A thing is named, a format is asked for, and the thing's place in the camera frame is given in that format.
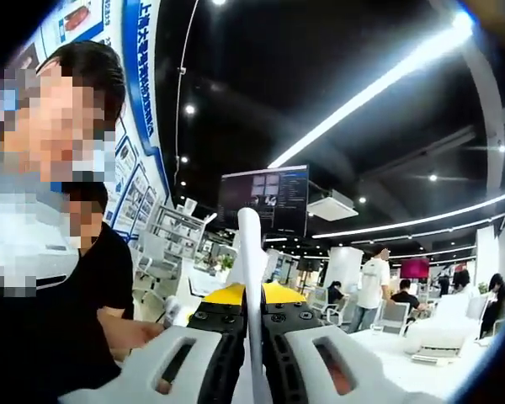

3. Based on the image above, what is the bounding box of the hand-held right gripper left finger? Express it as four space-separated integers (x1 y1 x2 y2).
57 282 250 404

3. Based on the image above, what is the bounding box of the red display screen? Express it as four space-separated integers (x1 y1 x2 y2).
399 258 431 279

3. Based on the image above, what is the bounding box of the white mesh office chair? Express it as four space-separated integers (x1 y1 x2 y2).
310 287 343 326
130 232 182 307
378 300 410 337

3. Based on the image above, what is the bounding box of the black monitor screen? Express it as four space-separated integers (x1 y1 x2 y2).
217 163 311 239

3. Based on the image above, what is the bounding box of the blue white wall poster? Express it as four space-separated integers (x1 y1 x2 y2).
37 0 173 246

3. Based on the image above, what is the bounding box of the white chest device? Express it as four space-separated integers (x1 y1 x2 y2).
36 235 81 291

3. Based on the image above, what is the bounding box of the white printer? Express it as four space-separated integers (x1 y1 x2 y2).
403 293 489 366

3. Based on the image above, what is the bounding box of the white square pillar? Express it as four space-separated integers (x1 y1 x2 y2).
327 246 364 295

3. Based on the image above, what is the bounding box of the long ceiling light strip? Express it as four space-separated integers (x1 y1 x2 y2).
311 189 505 240
267 11 476 170

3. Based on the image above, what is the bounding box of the ceiling air conditioner unit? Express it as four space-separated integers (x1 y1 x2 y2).
306 190 359 223

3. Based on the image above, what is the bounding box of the person in black shirt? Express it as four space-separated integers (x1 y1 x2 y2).
0 221 136 404

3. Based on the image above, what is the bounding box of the green potted plant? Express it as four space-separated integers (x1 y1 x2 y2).
211 253 237 274

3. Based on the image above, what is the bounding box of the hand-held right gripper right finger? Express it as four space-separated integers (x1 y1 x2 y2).
260 281 441 404

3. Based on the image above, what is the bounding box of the person's head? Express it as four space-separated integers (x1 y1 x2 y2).
35 40 127 127

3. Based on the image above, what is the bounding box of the white metal shelf rack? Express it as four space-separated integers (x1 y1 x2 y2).
150 204 208 263

